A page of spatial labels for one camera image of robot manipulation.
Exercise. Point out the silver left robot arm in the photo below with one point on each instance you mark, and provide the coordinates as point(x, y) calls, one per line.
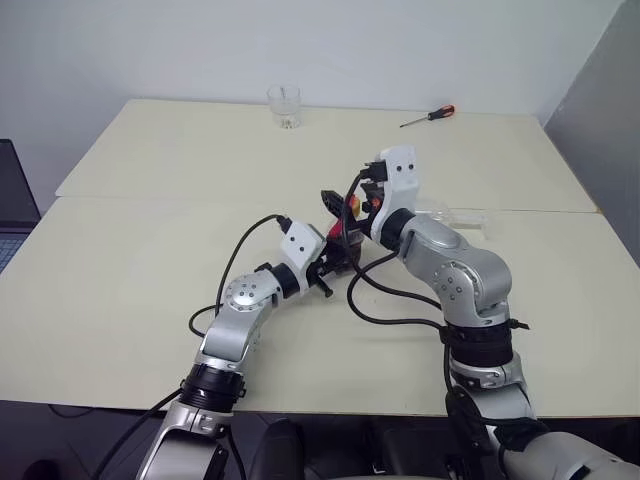
point(235, 325)

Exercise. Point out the clear glass tumbler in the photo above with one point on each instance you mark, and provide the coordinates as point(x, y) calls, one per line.
point(284, 107)

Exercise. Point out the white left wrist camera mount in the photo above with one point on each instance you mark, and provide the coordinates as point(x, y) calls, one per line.
point(300, 245)

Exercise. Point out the dark laptop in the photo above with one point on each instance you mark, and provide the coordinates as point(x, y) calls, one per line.
point(15, 200)

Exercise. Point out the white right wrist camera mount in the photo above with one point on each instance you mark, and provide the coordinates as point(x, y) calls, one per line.
point(400, 175)

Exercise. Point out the dark rounded shape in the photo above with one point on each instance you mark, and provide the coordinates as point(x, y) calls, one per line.
point(280, 450)

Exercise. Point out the red and yellow bottle cap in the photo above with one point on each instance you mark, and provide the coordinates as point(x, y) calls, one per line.
point(355, 206)

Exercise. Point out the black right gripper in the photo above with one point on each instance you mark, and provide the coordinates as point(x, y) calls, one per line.
point(371, 190)

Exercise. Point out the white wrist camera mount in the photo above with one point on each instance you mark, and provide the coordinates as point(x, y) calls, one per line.
point(300, 245)
point(400, 175)

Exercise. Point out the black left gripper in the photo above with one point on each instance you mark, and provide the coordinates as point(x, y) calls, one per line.
point(322, 265)

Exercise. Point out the grey partition panel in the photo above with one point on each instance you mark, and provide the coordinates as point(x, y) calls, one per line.
point(600, 90)

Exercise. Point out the clear wine glass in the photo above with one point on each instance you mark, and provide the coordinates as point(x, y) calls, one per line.
point(465, 219)

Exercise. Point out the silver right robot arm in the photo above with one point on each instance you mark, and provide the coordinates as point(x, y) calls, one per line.
point(465, 280)

